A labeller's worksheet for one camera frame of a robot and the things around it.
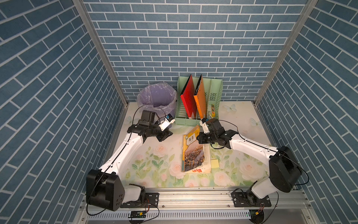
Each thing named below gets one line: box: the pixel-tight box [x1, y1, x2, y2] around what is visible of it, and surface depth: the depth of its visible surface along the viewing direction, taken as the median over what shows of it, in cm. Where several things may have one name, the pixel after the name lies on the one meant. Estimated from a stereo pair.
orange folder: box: [193, 74, 207, 119], surface depth 92 cm
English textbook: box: [181, 125, 212, 174], surface depth 86 cm
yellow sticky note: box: [210, 159, 220, 169], surface depth 87 cm
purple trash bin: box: [137, 82, 178, 118], surface depth 96 cm
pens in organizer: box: [211, 104, 216, 118], surface depth 117 cm
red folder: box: [179, 74, 198, 119], surface depth 91 cm
